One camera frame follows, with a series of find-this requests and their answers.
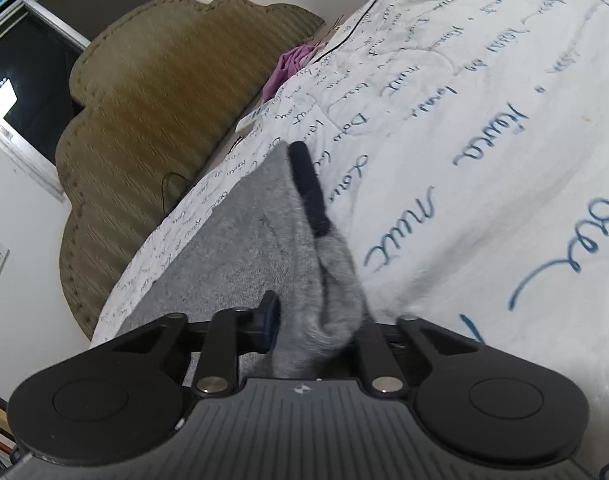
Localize grey and navy knit garment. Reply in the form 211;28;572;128
119;142;365;379

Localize white power strip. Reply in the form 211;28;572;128
235;103;269;133

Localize olive cloud-shaped headboard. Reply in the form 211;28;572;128
56;0;323;335

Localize purple crumpled cloth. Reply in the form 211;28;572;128
261;44;315;103

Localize white quilt with blue script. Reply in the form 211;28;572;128
93;0;609;479

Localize dark aluminium-framed window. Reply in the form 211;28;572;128
0;0;152;200

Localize black charging cable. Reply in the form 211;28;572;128
311;0;444;61

